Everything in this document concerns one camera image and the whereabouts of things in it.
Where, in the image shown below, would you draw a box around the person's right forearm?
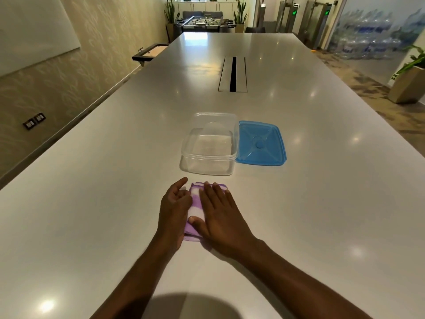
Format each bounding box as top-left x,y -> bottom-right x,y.
244,241 -> 377,319

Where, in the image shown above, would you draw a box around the table cable slot cover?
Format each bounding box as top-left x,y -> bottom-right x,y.
218,56 -> 248,93

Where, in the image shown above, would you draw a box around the clear plastic food container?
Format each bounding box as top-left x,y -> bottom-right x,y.
181,112 -> 240,177

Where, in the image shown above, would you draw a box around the small black framed side table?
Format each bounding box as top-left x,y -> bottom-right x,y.
132,43 -> 170,67

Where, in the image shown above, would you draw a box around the black wall socket plate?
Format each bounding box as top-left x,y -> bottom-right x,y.
22,112 -> 46,131

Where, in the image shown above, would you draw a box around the green plant in beige planter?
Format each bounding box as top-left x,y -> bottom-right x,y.
387,45 -> 425,104

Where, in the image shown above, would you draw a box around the metal turnstile gates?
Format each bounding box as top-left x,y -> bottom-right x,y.
275,0 -> 340,50

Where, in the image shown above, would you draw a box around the person's left forearm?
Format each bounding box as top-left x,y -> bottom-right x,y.
92,234 -> 182,319

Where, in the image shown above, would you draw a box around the tall green potted plant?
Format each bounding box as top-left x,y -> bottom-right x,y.
163,0 -> 176,43
233,0 -> 249,33

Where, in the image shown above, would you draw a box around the stack of water bottle packs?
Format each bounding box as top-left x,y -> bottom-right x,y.
331,9 -> 414,61

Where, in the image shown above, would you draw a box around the foosball table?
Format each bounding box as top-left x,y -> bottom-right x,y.
173,16 -> 237,34

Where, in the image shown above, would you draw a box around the person's left hand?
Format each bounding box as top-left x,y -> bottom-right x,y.
157,177 -> 194,251

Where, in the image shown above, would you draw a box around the white wall board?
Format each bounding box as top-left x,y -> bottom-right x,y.
0,0 -> 82,78

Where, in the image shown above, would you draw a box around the person's right hand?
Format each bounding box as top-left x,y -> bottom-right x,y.
188,181 -> 267,260

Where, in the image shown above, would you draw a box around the blue plastic container lid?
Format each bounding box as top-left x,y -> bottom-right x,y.
234,120 -> 287,167

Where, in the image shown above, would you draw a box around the purple and white cloth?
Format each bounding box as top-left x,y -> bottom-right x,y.
183,181 -> 230,243

